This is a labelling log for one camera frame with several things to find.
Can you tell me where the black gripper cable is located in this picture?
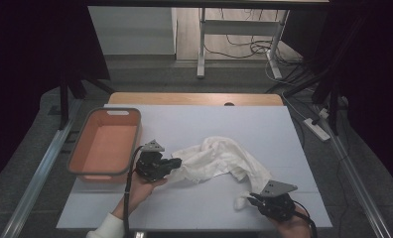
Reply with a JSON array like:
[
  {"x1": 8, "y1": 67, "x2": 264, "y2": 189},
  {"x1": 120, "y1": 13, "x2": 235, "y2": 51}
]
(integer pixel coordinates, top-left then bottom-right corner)
[
  {"x1": 293, "y1": 200, "x2": 319, "y2": 238},
  {"x1": 123, "y1": 147, "x2": 143, "y2": 238}
]

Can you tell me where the orange basket with grey rim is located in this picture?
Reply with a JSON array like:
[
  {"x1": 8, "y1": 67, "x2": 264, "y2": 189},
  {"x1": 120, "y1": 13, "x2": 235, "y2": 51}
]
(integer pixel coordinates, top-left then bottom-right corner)
[{"x1": 66, "y1": 107, "x2": 143, "y2": 184}]

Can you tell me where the white cabinet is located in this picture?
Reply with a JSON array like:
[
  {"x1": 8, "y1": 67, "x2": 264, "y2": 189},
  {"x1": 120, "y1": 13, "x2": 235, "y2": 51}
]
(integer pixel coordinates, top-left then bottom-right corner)
[{"x1": 88, "y1": 6, "x2": 179, "y2": 57}]

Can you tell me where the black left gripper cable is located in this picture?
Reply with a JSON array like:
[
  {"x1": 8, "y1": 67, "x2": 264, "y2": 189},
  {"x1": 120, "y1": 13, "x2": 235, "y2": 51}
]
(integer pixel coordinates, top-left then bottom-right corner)
[{"x1": 123, "y1": 147, "x2": 143, "y2": 238}]

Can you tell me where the person's right hand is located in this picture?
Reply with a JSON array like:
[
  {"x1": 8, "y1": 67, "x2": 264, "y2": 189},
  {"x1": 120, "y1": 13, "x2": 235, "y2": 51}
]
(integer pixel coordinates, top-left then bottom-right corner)
[{"x1": 270, "y1": 206, "x2": 313, "y2": 238}]

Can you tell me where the white metal desk frame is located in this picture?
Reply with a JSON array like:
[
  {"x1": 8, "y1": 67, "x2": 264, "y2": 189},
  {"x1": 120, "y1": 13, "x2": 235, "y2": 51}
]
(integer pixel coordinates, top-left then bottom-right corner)
[{"x1": 196, "y1": 8, "x2": 290, "y2": 80}]

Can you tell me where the white table cover sheet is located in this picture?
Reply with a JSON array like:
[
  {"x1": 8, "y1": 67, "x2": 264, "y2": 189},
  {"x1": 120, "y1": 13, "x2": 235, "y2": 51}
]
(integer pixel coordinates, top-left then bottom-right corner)
[{"x1": 56, "y1": 103, "x2": 333, "y2": 231}]

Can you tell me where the white power strip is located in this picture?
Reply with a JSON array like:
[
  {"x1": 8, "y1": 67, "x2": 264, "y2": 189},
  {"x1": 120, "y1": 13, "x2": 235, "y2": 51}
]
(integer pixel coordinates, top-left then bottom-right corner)
[{"x1": 303, "y1": 118, "x2": 331, "y2": 143}]

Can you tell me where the black metal stand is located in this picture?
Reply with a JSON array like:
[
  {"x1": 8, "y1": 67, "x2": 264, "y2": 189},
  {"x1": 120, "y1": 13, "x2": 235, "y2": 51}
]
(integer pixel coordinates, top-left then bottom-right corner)
[
  {"x1": 59, "y1": 70, "x2": 116, "y2": 130},
  {"x1": 312, "y1": 75, "x2": 341, "y2": 135}
]

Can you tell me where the tangle of floor cables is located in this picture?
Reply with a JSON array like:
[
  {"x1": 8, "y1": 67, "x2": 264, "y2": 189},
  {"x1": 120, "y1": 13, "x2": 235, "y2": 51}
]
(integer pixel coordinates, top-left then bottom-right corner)
[{"x1": 203, "y1": 8, "x2": 305, "y2": 67}]

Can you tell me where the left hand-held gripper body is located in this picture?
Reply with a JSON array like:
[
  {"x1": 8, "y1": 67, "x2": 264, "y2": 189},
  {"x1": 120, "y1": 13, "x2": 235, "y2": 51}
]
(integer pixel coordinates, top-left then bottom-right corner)
[{"x1": 135, "y1": 139, "x2": 173, "y2": 182}]

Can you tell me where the black curtain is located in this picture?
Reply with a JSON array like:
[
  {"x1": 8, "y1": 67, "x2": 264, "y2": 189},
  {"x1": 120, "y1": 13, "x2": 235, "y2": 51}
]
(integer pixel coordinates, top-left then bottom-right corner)
[
  {"x1": 282, "y1": 0, "x2": 393, "y2": 196},
  {"x1": 0, "y1": 0, "x2": 111, "y2": 192}
]

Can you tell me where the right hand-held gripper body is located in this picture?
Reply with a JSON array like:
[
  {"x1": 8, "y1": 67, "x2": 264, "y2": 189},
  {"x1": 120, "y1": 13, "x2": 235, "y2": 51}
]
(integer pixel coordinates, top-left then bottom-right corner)
[{"x1": 255, "y1": 179, "x2": 299, "y2": 222}]

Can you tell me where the aluminium rail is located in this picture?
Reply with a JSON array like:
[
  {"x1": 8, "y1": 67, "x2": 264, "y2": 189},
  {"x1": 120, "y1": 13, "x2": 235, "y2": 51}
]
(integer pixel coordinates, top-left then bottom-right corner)
[
  {"x1": 0, "y1": 98, "x2": 83, "y2": 238},
  {"x1": 313, "y1": 105, "x2": 392, "y2": 238}
]

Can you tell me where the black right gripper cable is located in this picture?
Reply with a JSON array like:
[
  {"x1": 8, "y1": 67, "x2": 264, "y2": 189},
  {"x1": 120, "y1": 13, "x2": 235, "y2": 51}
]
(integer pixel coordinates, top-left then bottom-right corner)
[{"x1": 293, "y1": 200, "x2": 319, "y2": 238}]

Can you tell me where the white baby shirt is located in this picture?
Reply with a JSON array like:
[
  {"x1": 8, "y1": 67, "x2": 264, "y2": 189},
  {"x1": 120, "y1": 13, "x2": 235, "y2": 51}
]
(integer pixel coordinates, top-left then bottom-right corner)
[{"x1": 167, "y1": 136, "x2": 273, "y2": 211}]

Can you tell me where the person's left hand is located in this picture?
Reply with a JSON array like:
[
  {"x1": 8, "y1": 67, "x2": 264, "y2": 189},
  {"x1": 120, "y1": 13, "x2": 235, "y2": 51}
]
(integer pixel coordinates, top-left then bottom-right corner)
[{"x1": 128, "y1": 174, "x2": 169, "y2": 202}]

